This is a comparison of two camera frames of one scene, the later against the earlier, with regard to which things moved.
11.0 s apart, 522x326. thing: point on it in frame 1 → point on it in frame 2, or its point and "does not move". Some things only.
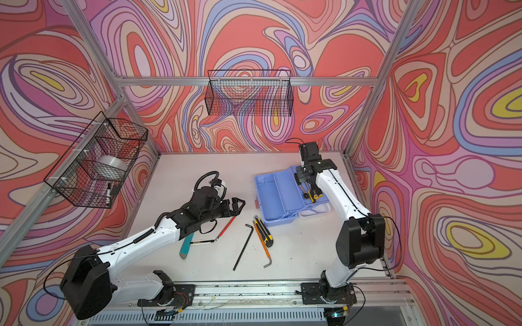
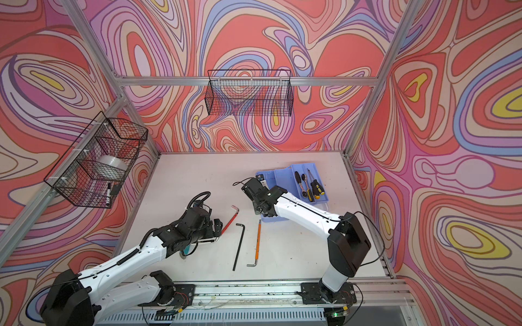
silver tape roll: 112,161 does not move
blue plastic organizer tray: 281,200 does not move
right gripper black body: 302,174 → 257,209
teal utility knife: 185,246 does not move
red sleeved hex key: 225,228 does not move
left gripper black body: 219,210 → 206,231
